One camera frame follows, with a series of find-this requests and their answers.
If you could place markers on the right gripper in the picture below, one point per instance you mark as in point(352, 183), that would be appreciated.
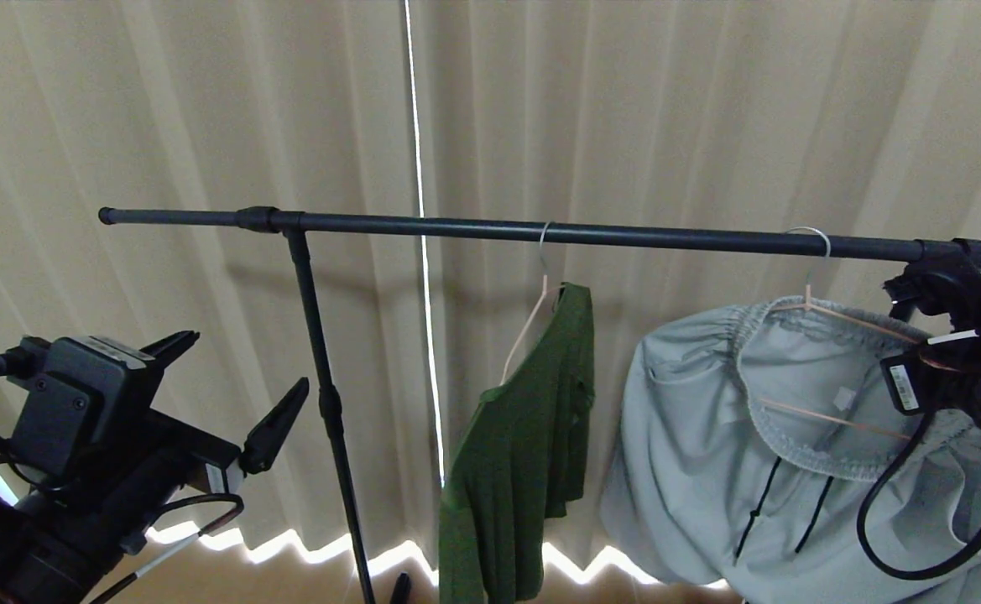
point(960, 386)

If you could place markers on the beige curtain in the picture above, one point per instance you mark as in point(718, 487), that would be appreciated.
point(163, 101)

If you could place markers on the pink clothes hanger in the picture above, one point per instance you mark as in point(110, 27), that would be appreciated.
point(834, 418)
point(532, 319)

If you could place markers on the black clothes rack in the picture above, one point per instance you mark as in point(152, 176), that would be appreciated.
point(456, 226)

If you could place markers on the green printed shirt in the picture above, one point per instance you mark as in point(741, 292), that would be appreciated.
point(524, 461)

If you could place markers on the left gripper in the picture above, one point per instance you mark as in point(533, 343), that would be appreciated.
point(154, 478)

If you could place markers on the pale grey garment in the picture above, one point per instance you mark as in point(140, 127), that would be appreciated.
point(691, 436)

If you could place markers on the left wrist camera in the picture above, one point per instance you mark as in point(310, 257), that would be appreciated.
point(79, 403)

